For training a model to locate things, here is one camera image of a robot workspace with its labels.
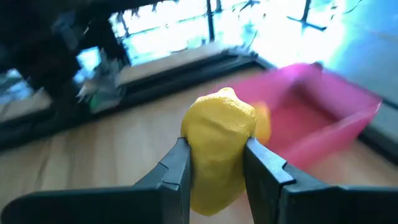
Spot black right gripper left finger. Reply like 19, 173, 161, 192
0, 137, 192, 224

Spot yellow lemon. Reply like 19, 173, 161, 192
180, 86, 258, 217

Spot black aluminium table frame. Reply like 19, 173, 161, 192
0, 51, 398, 166

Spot pink plastic basket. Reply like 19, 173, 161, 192
214, 62, 382, 171

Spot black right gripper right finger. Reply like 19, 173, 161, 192
243, 137, 398, 224

